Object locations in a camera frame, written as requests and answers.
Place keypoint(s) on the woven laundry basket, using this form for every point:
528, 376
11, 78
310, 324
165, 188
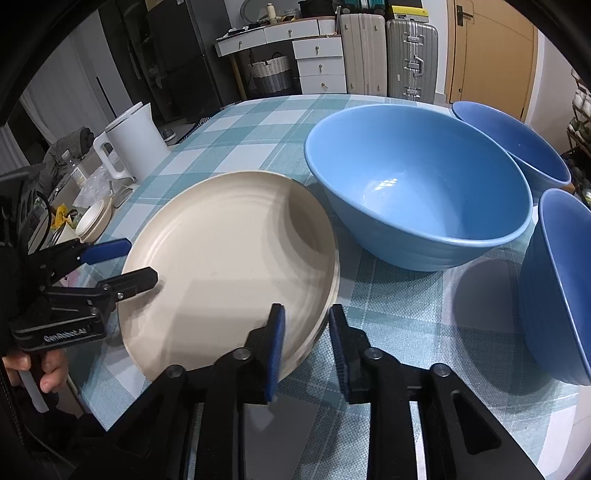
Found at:
272, 76

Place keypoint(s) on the white vanity desk with drawers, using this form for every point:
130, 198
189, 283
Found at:
318, 55

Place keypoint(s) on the clear bubble wrap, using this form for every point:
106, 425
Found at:
99, 184

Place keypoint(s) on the black refrigerator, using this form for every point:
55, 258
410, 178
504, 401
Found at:
184, 60

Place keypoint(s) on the cream suitcase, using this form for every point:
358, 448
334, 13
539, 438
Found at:
364, 55

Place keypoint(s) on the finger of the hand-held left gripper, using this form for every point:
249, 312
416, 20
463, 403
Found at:
136, 281
108, 251

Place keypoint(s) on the wooden door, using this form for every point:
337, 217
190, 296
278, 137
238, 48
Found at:
494, 55

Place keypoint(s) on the person's left hand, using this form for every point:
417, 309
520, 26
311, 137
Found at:
51, 369

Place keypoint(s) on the teal checked tablecloth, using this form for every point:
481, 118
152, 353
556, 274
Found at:
406, 323

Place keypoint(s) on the oval vanity mirror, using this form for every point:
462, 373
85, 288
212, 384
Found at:
258, 9

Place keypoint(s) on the blue bowl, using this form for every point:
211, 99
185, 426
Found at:
563, 286
521, 138
415, 184

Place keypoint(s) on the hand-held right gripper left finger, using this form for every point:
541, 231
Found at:
275, 355

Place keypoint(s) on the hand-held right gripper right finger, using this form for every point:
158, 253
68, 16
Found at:
340, 355

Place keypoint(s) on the white electric kettle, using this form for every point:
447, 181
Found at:
134, 138

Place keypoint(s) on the cream round plate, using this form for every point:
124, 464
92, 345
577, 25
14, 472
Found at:
221, 258
323, 333
336, 281

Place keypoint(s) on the yellow and black shoe box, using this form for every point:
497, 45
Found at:
405, 8

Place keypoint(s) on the silver suitcase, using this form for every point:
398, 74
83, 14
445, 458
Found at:
411, 60

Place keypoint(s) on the wooden shoe rack with shoes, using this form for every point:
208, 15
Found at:
582, 138

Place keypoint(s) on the white bottle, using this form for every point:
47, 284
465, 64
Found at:
272, 13

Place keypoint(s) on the teal suitcase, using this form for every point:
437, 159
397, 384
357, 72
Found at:
364, 5

